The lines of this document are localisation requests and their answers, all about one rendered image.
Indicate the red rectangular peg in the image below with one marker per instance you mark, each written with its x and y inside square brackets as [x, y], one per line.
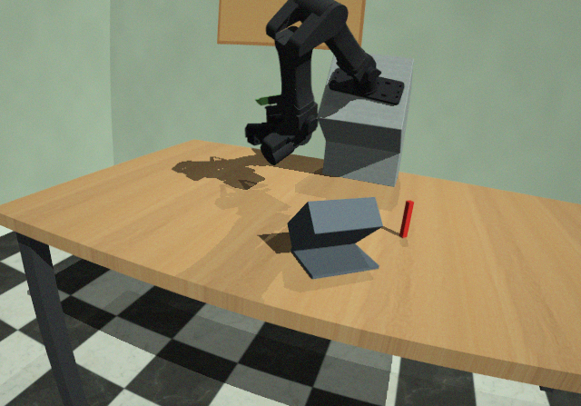
[406, 219]

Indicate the dark grey panel with slot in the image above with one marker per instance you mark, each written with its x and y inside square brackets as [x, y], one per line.
[323, 235]

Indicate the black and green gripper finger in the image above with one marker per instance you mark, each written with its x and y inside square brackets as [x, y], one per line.
[262, 101]

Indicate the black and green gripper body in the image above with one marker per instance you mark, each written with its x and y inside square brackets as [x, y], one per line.
[273, 108]

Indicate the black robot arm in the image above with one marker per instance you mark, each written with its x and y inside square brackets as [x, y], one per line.
[324, 24]

